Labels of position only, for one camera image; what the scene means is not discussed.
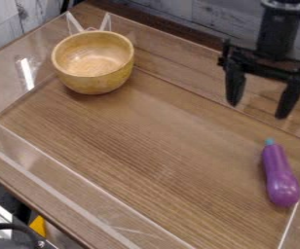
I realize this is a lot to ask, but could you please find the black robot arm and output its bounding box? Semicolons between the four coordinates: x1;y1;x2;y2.
219;0;300;119

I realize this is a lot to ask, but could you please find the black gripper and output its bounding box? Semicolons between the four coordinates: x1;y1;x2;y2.
219;40;300;120

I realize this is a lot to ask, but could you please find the brown wooden bowl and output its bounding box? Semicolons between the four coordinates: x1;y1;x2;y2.
52;30;135;95

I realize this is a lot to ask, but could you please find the clear acrylic tray wall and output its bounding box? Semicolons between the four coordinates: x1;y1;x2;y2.
0;5;300;249

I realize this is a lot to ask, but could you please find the black cable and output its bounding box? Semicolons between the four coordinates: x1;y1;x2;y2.
0;222;44;249

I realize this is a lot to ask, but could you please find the yellow black equipment base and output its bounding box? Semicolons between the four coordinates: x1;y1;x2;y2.
13;209;76;249

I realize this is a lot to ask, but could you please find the purple toy eggplant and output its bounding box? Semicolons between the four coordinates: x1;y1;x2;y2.
263;138;300;207

